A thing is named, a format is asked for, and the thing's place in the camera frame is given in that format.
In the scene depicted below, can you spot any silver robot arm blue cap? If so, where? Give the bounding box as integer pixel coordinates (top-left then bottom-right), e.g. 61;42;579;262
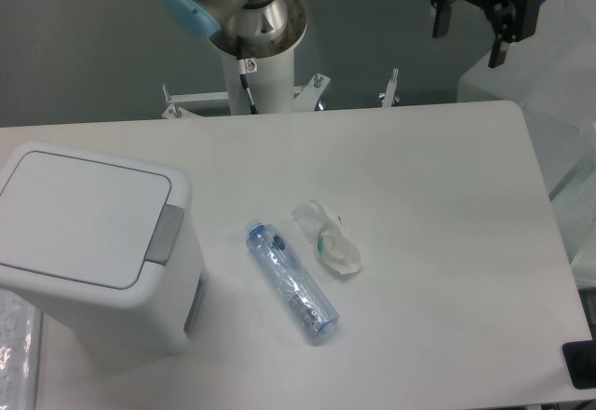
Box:
162;0;542;68

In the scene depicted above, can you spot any white push-lid trash can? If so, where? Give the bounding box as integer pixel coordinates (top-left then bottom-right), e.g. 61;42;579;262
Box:
1;142;206;353

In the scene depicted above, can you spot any crumpled white plastic wrapper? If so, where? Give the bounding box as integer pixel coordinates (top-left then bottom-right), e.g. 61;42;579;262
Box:
291;199;361;278

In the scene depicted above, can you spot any clear blue plastic bottle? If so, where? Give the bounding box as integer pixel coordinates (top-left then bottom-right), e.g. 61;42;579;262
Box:
245;221;340;341

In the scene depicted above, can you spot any black device table corner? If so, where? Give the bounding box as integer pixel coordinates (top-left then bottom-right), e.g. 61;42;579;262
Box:
562;340;595;390

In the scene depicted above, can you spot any clear plastic bag left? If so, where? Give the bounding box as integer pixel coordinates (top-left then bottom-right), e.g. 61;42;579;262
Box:
1;290;43;409

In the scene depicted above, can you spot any white pedestal base frame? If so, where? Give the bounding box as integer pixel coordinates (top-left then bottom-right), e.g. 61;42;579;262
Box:
160;67;402;120

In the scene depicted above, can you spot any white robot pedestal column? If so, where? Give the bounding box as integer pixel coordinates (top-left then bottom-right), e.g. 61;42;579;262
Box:
220;47;295;116

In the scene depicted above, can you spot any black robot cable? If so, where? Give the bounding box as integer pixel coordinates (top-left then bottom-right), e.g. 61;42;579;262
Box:
236;36;260;116

